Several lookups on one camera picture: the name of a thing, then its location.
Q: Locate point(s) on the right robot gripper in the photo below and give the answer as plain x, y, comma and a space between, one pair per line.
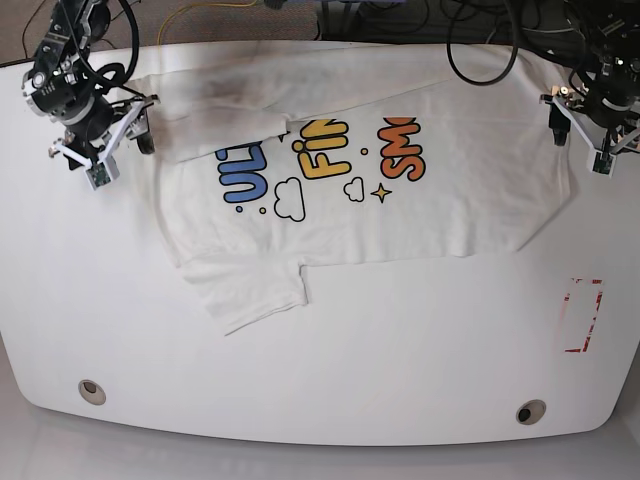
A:
105, 125

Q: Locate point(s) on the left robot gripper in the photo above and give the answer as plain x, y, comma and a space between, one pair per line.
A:
607, 121

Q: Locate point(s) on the white printed t-shirt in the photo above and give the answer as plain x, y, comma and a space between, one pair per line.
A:
267, 165

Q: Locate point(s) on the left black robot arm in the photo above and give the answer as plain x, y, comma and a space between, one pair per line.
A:
603, 82

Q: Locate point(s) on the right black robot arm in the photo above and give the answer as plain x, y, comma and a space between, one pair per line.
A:
61, 84

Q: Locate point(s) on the red tape rectangle marking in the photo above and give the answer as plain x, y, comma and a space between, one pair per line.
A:
580, 310

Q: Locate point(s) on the left table grommet hole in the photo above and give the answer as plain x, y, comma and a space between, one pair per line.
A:
91, 392

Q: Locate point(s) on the table grommet hole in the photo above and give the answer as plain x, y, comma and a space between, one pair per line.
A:
531, 412
91, 392

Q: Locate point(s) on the right table grommet hole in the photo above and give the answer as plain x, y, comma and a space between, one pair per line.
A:
531, 412

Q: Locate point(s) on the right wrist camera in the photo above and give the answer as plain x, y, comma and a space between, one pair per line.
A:
103, 173

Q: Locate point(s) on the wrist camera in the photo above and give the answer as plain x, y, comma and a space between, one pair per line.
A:
602, 163
103, 173

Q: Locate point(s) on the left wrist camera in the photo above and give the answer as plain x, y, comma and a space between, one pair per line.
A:
602, 163

